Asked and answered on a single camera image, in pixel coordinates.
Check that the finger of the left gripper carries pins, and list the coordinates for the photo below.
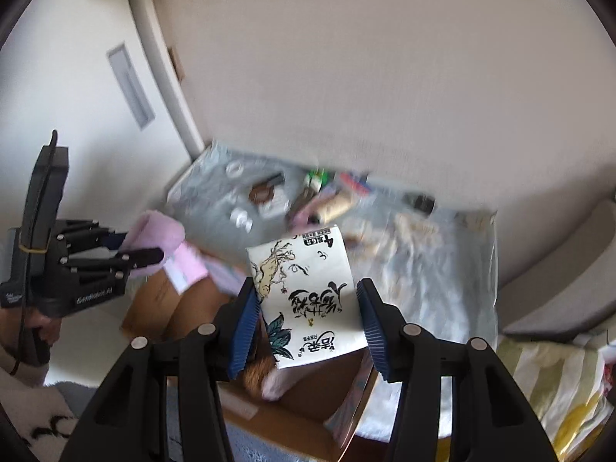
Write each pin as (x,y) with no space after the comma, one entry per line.
(84,235)
(120,266)

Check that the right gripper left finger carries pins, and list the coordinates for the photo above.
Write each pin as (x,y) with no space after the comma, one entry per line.
(236,324)

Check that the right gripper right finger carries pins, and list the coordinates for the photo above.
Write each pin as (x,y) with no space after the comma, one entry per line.
(382,324)

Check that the pink fluffy slipper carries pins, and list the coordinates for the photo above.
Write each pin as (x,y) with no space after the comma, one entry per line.
(182,263)

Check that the white illustrated tissue pack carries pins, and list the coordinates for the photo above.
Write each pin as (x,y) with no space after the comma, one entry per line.
(308,297)

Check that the clear earphone case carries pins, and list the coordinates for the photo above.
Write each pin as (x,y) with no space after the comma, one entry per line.
(278,205)

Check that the red blue floss pick box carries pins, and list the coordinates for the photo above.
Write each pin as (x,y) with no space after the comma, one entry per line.
(353,184)

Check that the person left hand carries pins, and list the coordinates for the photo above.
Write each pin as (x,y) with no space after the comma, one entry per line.
(27,335)

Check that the floral blue bed sheet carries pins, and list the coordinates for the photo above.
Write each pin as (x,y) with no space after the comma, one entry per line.
(441,270)

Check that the small white dropper bottle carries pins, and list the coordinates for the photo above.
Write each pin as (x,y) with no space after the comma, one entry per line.
(241,219)

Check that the brown cardboard box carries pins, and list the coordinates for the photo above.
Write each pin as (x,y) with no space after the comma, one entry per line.
(227,399)

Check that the black cylindrical jar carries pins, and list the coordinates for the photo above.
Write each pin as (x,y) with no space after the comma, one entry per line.
(420,202)

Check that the beige cosmetic tube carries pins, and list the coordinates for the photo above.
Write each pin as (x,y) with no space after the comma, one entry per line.
(340,202)

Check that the yellow green striped blanket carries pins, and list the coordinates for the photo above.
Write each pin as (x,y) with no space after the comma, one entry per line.
(566,388)

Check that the grey sofa cushion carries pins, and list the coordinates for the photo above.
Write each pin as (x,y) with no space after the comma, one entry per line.
(570,291)

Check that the white ring tape roll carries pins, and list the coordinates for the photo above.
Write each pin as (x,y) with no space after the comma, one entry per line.
(234,169)

